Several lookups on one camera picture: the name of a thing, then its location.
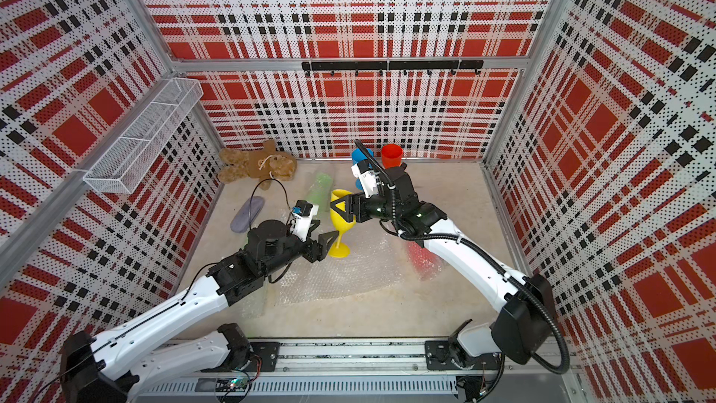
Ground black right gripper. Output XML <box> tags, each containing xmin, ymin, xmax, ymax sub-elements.
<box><xmin>333</xmin><ymin>191</ymin><xmax>402</xmax><ymax>222</ymax></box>

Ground red wine glass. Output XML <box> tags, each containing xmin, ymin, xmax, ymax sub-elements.
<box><xmin>380</xmin><ymin>144</ymin><xmax>404</xmax><ymax>169</ymax></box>

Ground blue wine glass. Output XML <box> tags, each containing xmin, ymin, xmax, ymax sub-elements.
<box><xmin>352</xmin><ymin>149</ymin><xmax>373</xmax><ymax>188</ymax></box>

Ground pink red glass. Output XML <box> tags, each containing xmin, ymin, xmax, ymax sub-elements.
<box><xmin>408</xmin><ymin>243</ymin><xmax>443</xmax><ymax>281</ymax></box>

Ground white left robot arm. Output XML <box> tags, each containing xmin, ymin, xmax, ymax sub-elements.
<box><xmin>60</xmin><ymin>219</ymin><xmax>339</xmax><ymax>402</ymax></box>

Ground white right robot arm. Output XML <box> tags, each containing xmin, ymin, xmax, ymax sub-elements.
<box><xmin>331</xmin><ymin>160</ymin><xmax>571</xmax><ymax>374</ymax></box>

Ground wrapped bright green glass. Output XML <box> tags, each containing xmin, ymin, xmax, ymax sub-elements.
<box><xmin>305</xmin><ymin>172</ymin><xmax>334</xmax><ymax>213</ymax></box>

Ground brown teddy bear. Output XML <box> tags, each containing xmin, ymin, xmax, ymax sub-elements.
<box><xmin>218</xmin><ymin>139</ymin><xmax>298</xmax><ymax>184</ymax></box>

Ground green circuit board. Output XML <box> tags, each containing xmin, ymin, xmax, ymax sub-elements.
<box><xmin>216</xmin><ymin>377</ymin><xmax>251</xmax><ymax>394</ymax></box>

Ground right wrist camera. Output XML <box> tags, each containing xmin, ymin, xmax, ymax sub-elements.
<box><xmin>352</xmin><ymin>159</ymin><xmax>381</xmax><ymax>198</ymax></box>

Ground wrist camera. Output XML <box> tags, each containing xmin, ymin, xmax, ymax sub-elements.
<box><xmin>352</xmin><ymin>159</ymin><xmax>381</xmax><ymax>198</ymax></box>
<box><xmin>288</xmin><ymin>200</ymin><xmax>319</xmax><ymax>242</ymax></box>

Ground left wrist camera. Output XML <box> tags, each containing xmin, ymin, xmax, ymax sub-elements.
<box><xmin>288</xmin><ymin>200</ymin><xmax>319</xmax><ymax>242</ymax></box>

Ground black wall hook rail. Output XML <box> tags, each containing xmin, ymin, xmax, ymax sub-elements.
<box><xmin>301</xmin><ymin>60</ymin><xmax>485</xmax><ymax>75</ymax></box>

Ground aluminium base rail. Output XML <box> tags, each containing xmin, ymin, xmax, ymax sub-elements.
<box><xmin>119</xmin><ymin>337</ymin><xmax>583</xmax><ymax>377</ymax></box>

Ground white wire mesh shelf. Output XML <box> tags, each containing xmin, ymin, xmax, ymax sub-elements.
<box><xmin>83</xmin><ymin>78</ymin><xmax>202</xmax><ymax>194</ymax></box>

